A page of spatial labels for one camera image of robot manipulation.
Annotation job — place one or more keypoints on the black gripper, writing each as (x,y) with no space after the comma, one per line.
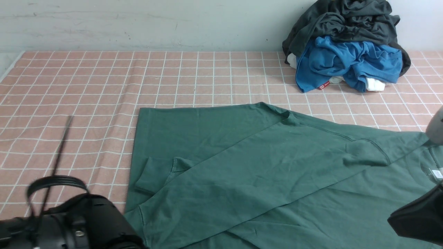
(421,219)

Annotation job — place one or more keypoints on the green long sleeve shirt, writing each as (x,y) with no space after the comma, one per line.
(257,176)

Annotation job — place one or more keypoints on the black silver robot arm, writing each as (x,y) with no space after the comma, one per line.
(90,221)

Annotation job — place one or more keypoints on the blue garment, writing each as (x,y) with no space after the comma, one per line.
(354,61)

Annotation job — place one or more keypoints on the dark grey garment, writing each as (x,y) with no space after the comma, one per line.
(347,20)

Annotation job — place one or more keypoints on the pink grid tablecloth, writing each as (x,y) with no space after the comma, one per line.
(104,91)

